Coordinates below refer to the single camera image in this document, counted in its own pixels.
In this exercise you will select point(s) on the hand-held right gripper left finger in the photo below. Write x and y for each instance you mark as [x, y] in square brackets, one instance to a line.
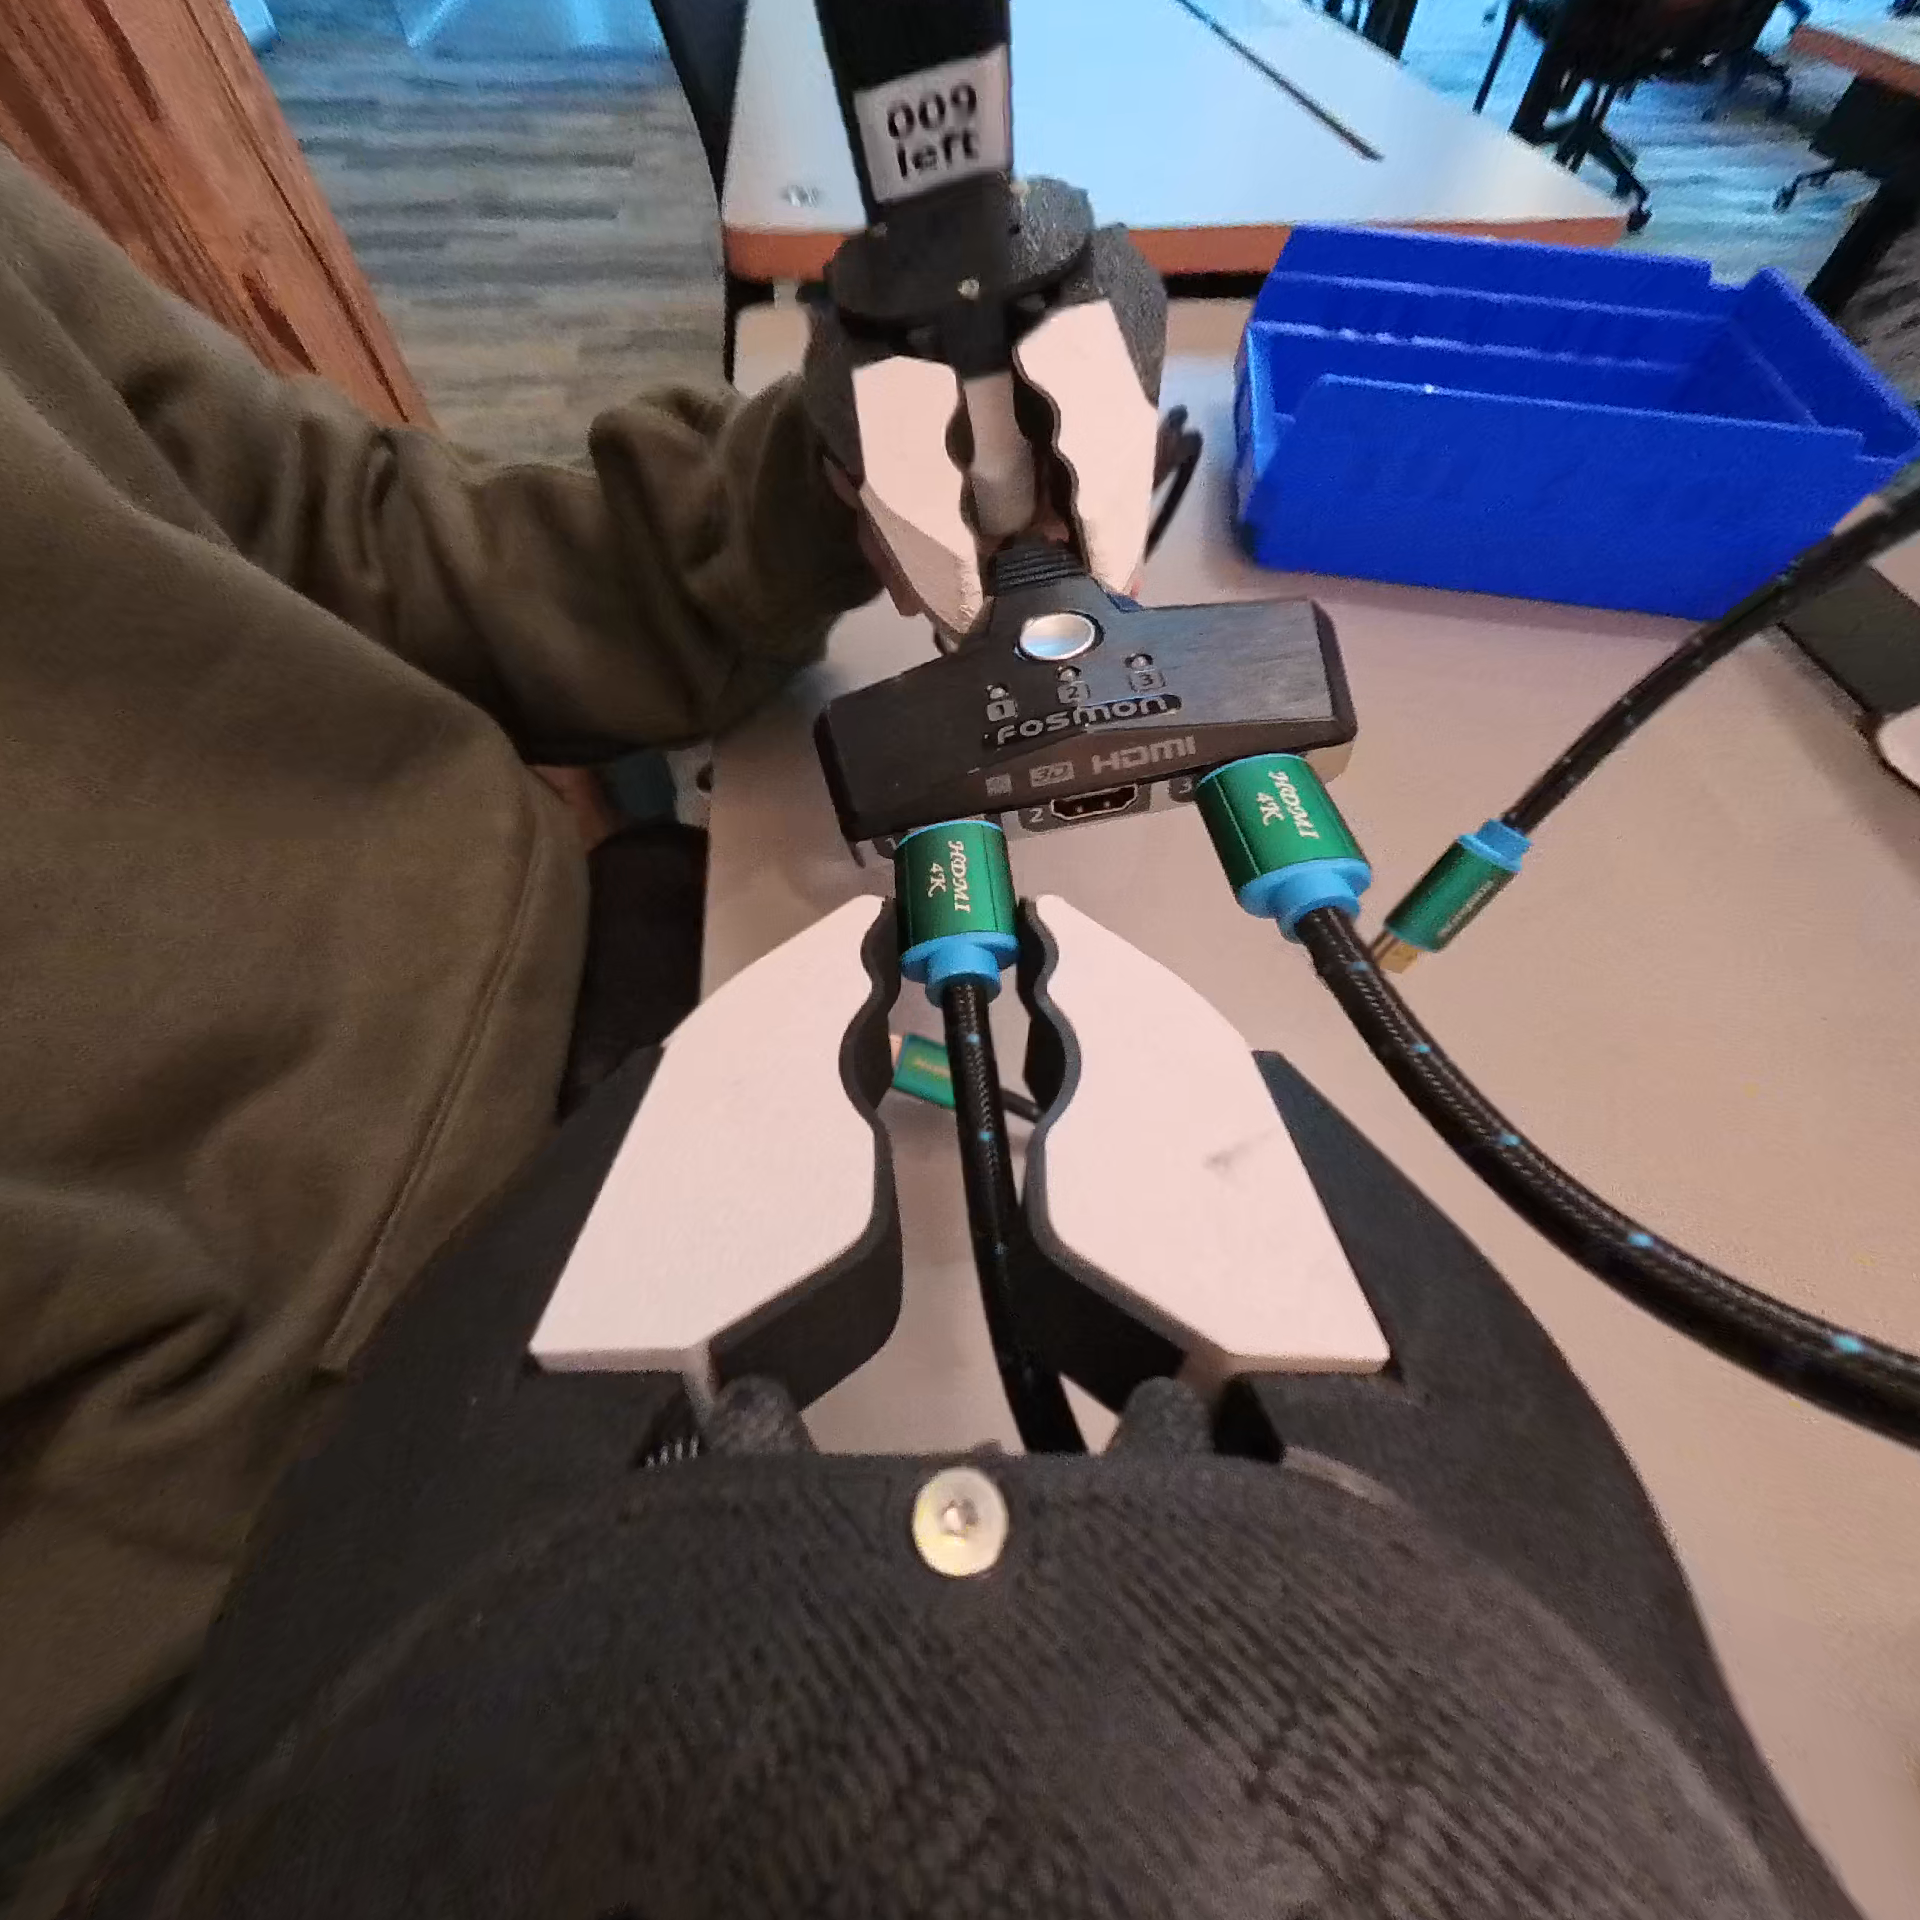
[721, 1170]

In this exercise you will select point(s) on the black office chair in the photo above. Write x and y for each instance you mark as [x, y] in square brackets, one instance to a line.
[1575, 91]
[1725, 52]

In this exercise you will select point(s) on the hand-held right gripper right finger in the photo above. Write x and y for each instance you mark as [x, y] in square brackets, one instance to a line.
[1201, 1201]

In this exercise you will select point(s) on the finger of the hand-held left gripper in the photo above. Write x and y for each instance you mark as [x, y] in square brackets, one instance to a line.
[900, 435]
[1102, 421]

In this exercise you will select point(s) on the wooden pillar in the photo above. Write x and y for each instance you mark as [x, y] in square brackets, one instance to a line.
[180, 181]

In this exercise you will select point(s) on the person's olive hoodie torso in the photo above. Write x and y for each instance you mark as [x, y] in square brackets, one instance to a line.
[225, 1051]

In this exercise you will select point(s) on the blue plastic bin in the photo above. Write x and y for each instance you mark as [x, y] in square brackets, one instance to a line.
[1501, 450]

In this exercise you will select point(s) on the black video switch box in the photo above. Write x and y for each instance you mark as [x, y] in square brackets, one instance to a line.
[1201, 674]

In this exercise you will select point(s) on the person's left forearm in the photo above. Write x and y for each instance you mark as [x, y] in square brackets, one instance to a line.
[600, 570]

